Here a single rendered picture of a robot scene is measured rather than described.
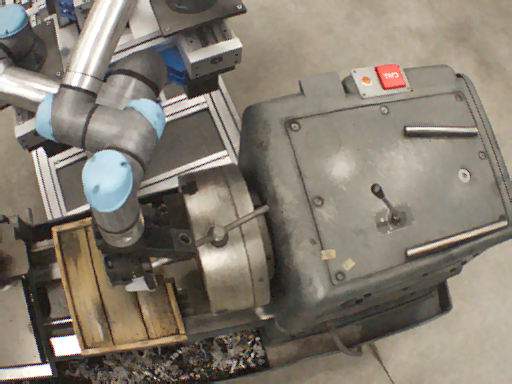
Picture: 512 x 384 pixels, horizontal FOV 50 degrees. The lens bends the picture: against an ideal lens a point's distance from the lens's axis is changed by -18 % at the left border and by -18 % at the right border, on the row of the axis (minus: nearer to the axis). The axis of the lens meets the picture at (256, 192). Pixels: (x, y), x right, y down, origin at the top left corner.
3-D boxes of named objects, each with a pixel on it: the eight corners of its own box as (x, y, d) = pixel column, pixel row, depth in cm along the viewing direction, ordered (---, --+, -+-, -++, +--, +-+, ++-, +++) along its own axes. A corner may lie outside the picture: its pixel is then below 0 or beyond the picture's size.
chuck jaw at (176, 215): (203, 226, 141) (194, 181, 134) (207, 241, 137) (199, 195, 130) (154, 237, 140) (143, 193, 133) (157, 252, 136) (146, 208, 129)
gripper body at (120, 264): (105, 252, 109) (90, 215, 99) (150, 242, 110) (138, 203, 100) (113, 289, 104) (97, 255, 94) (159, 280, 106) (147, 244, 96)
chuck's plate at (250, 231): (227, 176, 160) (238, 147, 129) (260, 302, 156) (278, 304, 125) (213, 179, 159) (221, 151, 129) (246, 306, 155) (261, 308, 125)
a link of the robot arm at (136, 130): (107, 86, 95) (79, 139, 89) (171, 101, 94) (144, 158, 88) (108, 116, 101) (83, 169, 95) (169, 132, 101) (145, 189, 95)
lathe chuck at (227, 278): (213, 179, 160) (221, 151, 129) (246, 306, 155) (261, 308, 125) (177, 188, 158) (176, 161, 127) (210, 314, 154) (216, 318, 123)
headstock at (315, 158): (427, 119, 179) (465, 57, 143) (474, 268, 165) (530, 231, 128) (231, 159, 171) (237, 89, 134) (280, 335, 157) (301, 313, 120)
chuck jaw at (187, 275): (211, 254, 138) (225, 305, 133) (211, 261, 142) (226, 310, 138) (161, 264, 136) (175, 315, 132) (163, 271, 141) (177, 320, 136)
